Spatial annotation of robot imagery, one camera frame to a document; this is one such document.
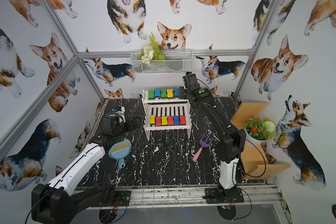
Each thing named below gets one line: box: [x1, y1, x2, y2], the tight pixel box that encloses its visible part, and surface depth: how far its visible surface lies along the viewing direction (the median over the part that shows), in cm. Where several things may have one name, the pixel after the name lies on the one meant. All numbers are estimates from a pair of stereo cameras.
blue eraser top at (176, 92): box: [174, 88, 180, 97], surface depth 86 cm
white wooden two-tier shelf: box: [141, 89, 192, 141], surface depth 91 cm
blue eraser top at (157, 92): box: [154, 88, 161, 98], surface depth 86 cm
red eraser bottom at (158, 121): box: [155, 116, 162, 126], surface depth 90 cm
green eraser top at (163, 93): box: [160, 89, 167, 98], surface depth 86 cm
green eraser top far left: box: [147, 89, 155, 99], surface depth 87 cm
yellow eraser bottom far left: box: [149, 114, 157, 125], surface depth 92 cm
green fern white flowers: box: [138, 32, 166, 65], surface depth 82 cm
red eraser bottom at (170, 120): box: [167, 115, 175, 126], surface depth 91 cm
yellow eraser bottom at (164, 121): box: [161, 116, 168, 126], surface depth 91 cm
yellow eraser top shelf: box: [167, 89, 174, 98], surface depth 86 cm
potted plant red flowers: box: [243, 114, 278, 147], surface depth 77 cm
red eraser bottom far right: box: [179, 115, 187, 126], surface depth 92 cm
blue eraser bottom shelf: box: [173, 115, 180, 126], surface depth 91 cm
